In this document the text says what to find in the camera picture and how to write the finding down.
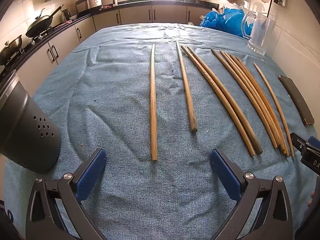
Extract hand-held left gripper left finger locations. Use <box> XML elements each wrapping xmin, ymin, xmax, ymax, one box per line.
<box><xmin>26</xmin><ymin>148</ymin><xmax>108</xmax><ymax>240</ymax></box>

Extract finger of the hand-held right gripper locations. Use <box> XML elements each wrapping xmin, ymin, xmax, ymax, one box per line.
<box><xmin>289</xmin><ymin>132</ymin><xmax>312</xmax><ymax>156</ymax></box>
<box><xmin>308</xmin><ymin>136</ymin><xmax>320</xmax><ymax>151</ymax></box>

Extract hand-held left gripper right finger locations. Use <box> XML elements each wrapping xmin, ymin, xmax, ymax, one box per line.
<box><xmin>209</xmin><ymin>148</ymin><xmax>293</xmax><ymax>240</ymax></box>

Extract wooden chopstick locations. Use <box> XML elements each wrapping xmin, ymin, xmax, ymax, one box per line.
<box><xmin>220</xmin><ymin>50</ymin><xmax>282</xmax><ymax>151</ymax></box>
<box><xmin>253</xmin><ymin>62</ymin><xmax>295</xmax><ymax>158</ymax></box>
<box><xmin>225</xmin><ymin>52</ymin><xmax>285</xmax><ymax>153</ymax></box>
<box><xmin>230</xmin><ymin>54</ymin><xmax>287</xmax><ymax>155</ymax></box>
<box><xmin>175</xmin><ymin>39</ymin><xmax>198</xmax><ymax>133</ymax></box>
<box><xmin>236</xmin><ymin>57</ymin><xmax>289</xmax><ymax>156</ymax></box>
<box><xmin>211</xmin><ymin>48</ymin><xmax>278</xmax><ymax>149</ymax></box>
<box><xmin>149</xmin><ymin>44</ymin><xmax>158</xmax><ymax>161</ymax></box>
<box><xmin>180</xmin><ymin>45</ymin><xmax>256</xmax><ymax>157</ymax></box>
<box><xmin>187</xmin><ymin>46</ymin><xmax>263</xmax><ymax>154</ymax></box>

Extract dark grey chopstick holder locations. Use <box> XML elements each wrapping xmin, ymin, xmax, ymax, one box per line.
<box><xmin>0</xmin><ymin>76</ymin><xmax>62</xmax><ymax>173</ymax></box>

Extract black smartphone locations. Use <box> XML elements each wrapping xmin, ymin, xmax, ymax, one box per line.
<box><xmin>278</xmin><ymin>74</ymin><xmax>315</xmax><ymax>126</ymax></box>

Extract blue tablecloth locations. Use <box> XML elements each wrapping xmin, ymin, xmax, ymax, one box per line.
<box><xmin>4</xmin><ymin>22</ymin><xmax>320</xmax><ymax>240</ymax></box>

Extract clear glass mug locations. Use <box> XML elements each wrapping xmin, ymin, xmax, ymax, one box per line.
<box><xmin>241</xmin><ymin>11</ymin><xmax>276</xmax><ymax>56</ymax></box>

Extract blue plastic bag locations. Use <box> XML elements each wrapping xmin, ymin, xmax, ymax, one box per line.
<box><xmin>199</xmin><ymin>7</ymin><xmax>253</xmax><ymax>37</ymax></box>

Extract gas stove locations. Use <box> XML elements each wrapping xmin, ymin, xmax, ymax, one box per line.
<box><xmin>0</xmin><ymin>27</ymin><xmax>57</xmax><ymax>67</ymax></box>

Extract metal cooking pot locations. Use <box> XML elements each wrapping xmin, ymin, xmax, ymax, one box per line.
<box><xmin>0</xmin><ymin>34</ymin><xmax>23</xmax><ymax>64</ymax></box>

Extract black wok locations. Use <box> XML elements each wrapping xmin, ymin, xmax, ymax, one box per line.
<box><xmin>25</xmin><ymin>4</ymin><xmax>64</xmax><ymax>38</ymax></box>

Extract steel kettle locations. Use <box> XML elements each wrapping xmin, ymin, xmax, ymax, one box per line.
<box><xmin>61</xmin><ymin>8</ymin><xmax>72</xmax><ymax>22</ymax></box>

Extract beige lower kitchen cabinets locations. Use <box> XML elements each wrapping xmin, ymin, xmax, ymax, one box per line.
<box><xmin>14</xmin><ymin>5</ymin><xmax>220</xmax><ymax>97</ymax></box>

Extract steel rice cooker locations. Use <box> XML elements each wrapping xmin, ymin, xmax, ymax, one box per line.
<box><xmin>75</xmin><ymin>0</ymin><xmax>103</xmax><ymax>14</ymax></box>

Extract black kitchen countertop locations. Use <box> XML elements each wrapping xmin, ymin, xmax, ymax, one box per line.
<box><xmin>0</xmin><ymin>0</ymin><xmax>220</xmax><ymax>80</ymax></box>

